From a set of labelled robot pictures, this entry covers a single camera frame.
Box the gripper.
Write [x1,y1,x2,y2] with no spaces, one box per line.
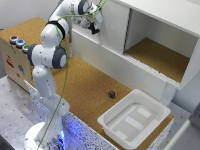
[87,10,105,30]

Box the white sliding door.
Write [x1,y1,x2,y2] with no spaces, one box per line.
[98,0,132,56]

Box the green button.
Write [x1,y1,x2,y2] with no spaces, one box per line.
[21,44,31,54]

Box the purple block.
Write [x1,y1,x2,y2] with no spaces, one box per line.
[107,90,117,99]

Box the blue button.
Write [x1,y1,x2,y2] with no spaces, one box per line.
[15,39,26,49]

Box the red button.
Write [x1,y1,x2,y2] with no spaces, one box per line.
[9,35,19,45]

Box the white cabinet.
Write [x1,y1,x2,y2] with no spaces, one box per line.
[70,0,200,108]

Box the white plastic box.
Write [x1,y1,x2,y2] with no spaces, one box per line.
[96,88,172,150]

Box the green cable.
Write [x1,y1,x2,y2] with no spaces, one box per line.
[36,0,108,150]

